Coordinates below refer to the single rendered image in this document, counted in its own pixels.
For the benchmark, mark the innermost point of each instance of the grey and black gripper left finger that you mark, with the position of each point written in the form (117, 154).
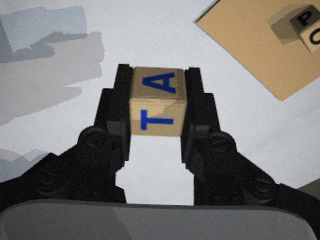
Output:
(83, 170)

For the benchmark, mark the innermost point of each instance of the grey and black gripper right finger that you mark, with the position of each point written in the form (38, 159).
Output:
(228, 175)

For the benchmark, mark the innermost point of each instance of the wooden letter block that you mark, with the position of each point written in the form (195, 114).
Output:
(306, 24)
(158, 101)

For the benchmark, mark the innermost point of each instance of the tan square mat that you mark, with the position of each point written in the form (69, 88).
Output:
(258, 34)

